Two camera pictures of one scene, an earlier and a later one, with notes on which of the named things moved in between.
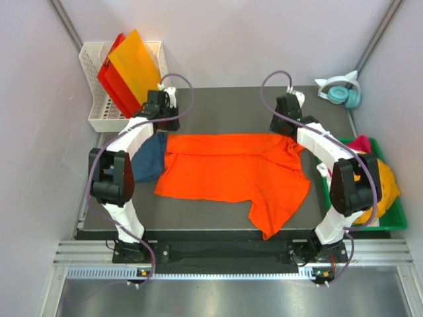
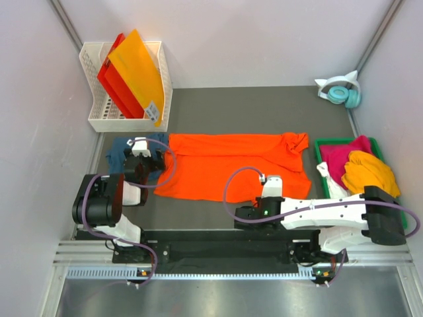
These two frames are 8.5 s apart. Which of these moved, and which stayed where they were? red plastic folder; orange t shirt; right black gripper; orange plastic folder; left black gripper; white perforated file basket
Moved: left black gripper; right black gripper
Stayed: orange t shirt; white perforated file basket; red plastic folder; orange plastic folder
